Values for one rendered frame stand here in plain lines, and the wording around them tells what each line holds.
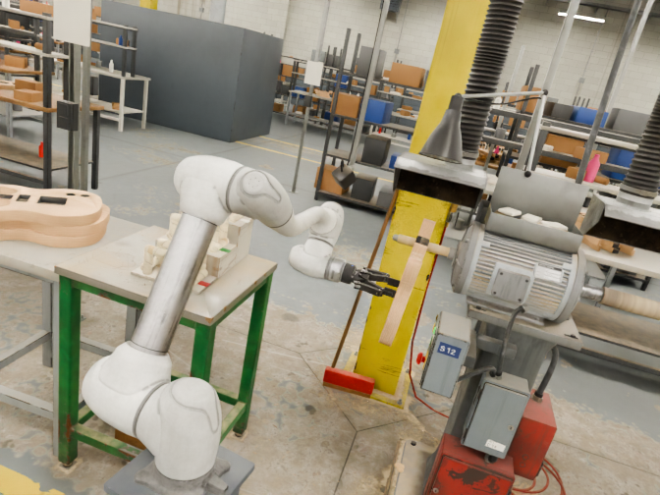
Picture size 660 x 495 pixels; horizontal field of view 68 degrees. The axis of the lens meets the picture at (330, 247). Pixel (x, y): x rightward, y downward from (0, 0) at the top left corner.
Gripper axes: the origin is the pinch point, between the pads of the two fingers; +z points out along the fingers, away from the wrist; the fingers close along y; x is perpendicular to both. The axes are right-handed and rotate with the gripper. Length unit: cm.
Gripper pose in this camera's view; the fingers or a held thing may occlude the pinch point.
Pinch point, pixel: (396, 289)
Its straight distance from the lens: 178.7
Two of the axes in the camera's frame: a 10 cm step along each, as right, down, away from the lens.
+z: 9.4, 2.9, -2.0
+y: -3.1, 4.0, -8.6
